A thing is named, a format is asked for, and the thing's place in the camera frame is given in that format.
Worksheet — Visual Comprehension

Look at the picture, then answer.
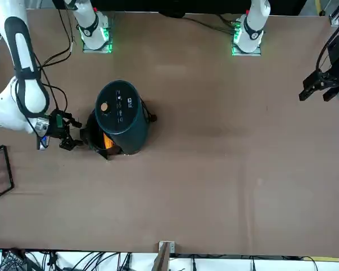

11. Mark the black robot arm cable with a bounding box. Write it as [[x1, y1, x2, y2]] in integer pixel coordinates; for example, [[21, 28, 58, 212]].
[[15, 5, 76, 121]]

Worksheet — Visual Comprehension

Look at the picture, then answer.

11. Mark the dark green air fryer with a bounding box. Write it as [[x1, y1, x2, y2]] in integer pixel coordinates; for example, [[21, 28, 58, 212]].
[[86, 80, 151, 155]]

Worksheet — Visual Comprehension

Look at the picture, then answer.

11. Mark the black labelled power adapter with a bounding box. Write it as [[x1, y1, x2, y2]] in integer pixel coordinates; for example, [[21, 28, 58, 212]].
[[1, 248, 26, 268]]

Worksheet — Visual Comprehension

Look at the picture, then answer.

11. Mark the aluminium camera pole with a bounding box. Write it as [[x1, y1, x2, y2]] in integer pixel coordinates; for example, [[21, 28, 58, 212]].
[[159, 241, 176, 271]]

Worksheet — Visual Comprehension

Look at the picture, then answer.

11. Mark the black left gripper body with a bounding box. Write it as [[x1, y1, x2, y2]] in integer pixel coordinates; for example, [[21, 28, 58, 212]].
[[325, 34, 339, 86]]

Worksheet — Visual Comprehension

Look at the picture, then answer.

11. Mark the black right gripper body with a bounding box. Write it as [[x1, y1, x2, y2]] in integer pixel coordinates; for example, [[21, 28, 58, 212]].
[[46, 109, 73, 139]]

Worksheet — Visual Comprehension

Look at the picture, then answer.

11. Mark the fryer drawer with wooden handle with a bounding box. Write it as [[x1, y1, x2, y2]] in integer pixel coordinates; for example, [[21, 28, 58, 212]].
[[79, 111, 122, 162]]

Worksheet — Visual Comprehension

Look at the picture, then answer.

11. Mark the black fryer power cable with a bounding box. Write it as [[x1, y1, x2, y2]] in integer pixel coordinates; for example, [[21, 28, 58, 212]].
[[140, 97, 158, 123]]

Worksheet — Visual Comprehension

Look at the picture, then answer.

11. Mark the wire glass rack wooden tray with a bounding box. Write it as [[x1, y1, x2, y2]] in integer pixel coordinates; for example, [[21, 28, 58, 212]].
[[0, 145, 15, 203]]

